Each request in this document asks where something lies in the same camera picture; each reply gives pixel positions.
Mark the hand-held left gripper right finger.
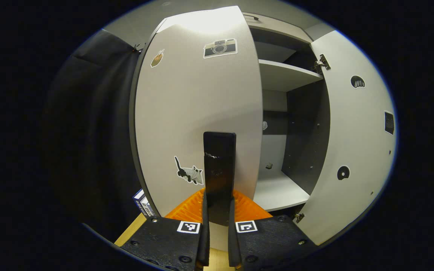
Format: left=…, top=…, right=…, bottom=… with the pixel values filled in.
left=228, top=189, right=317, bottom=271

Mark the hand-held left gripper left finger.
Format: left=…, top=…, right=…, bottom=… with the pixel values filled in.
left=121, top=188, right=211, bottom=271

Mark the black door handle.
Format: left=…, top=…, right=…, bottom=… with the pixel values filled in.
left=203, top=131, right=237, bottom=226

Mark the grey double-door shoe cabinet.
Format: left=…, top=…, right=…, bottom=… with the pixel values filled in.
left=128, top=6, right=397, bottom=251

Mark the grey cabinet door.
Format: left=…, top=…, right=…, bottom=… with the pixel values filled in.
left=294, top=30, right=397, bottom=246
left=134, top=6, right=264, bottom=251

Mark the grey cabinet shelf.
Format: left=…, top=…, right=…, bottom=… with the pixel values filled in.
left=258, top=59, right=324, bottom=92

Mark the grey cabinet drawer front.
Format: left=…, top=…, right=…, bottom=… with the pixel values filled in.
left=243, top=12, right=313, bottom=44

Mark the blue white box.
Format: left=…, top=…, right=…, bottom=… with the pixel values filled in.
left=133, top=189, right=156, bottom=218

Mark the black backdrop cloth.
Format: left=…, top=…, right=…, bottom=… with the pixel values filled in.
left=44, top=29, right=146, bottom=241

